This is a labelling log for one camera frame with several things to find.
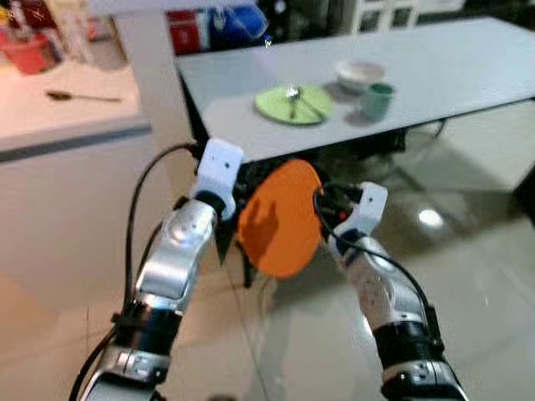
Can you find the orange plate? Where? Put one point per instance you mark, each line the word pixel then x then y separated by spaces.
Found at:
pixel 280 225

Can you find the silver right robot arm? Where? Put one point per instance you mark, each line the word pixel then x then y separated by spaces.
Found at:
pixel 389 292

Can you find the green plate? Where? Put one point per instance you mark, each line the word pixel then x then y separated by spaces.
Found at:
pixel 272 107

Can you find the silver fork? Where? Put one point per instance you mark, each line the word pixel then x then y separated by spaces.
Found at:
pixel 313 105

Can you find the green cup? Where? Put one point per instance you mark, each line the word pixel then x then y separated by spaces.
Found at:
pixel 378 102

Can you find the white bowl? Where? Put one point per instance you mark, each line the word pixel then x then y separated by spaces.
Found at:
pixel 359 77

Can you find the blue plastic bin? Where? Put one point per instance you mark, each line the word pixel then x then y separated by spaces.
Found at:
pixel 238 25

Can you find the red storage box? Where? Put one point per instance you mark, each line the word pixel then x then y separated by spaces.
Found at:
pixel 188 32

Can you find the white dining table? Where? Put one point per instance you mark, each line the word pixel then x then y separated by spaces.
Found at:
pixel 451 75

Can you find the white shelving unit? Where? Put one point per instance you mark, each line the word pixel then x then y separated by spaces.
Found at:
pixel 393 15

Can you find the brown spoon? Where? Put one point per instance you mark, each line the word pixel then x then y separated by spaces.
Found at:
pixel 58 95

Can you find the dark red packet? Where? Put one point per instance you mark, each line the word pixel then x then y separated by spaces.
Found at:
pixel 33 12

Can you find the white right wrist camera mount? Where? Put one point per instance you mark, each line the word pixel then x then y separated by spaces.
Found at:
pixel 366 209

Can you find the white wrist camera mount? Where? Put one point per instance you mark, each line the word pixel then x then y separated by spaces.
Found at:
pixel 366 209
pixel 219 167

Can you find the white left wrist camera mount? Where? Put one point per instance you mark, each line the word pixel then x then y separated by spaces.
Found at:
pixel 219 167

